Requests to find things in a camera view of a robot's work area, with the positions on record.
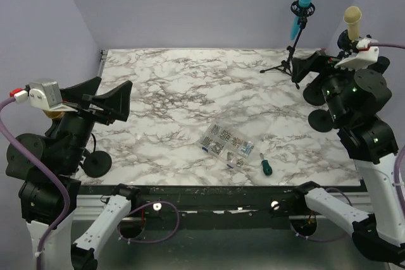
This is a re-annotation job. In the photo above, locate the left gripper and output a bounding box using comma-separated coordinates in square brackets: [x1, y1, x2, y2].
[53, 75, 133, 171]

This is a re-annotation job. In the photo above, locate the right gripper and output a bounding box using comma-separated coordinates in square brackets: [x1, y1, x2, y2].
[291, 48, 364, 123]

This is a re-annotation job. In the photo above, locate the gold microphone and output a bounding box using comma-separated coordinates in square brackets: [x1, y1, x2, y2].
[44, 111, 65, 121]

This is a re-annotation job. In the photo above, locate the black tripod microphone stand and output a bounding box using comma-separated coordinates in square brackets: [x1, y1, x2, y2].
[259, 0, 316, 77]

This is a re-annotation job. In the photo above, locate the black round-base clip stand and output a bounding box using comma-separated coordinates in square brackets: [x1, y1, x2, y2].
[82, 133, 112, 178]

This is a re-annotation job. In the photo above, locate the blue microphone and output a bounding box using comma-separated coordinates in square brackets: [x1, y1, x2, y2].
[290, 0, 312, 40]

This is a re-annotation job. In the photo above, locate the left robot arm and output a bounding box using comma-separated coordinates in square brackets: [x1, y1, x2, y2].
[1, 77, 140, 269]

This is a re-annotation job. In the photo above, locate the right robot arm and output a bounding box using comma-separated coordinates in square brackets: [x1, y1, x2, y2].
[291, 51, 404, 267]

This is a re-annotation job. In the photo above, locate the cream microphone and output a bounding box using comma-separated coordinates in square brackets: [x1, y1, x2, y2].
[343, 6, 362, 40]

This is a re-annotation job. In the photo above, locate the clear plastic screw box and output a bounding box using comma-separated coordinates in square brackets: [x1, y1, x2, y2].
[196, 121, 255, 169]

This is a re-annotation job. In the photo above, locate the black shock-mount round-base stand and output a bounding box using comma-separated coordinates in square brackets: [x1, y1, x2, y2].
[303, 30, 362, 106]

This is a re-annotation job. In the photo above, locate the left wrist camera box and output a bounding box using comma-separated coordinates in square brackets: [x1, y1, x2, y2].
[9, 78, 77, 112]

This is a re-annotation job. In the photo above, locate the green handled screwdriver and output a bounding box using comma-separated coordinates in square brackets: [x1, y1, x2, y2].
[259, 153, 273, 176]

